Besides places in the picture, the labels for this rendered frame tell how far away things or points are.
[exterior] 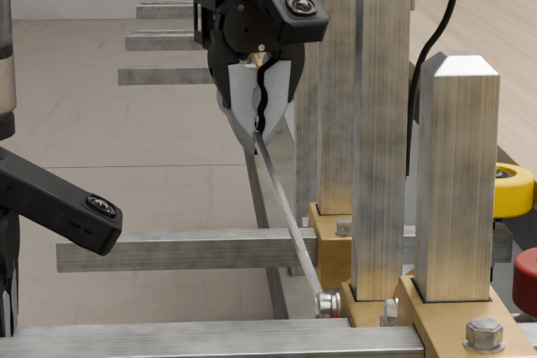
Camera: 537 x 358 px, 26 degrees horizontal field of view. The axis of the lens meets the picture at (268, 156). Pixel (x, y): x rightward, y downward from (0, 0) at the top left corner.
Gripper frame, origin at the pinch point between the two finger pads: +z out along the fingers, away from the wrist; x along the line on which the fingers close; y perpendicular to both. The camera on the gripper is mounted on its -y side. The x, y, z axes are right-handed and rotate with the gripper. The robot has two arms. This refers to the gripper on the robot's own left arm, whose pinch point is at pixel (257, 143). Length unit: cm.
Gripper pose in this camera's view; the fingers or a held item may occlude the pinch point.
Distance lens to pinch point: 107.5
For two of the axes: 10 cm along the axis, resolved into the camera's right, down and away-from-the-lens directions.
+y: -4.0, -2.3, 8.8
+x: -9.1, 1.0, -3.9
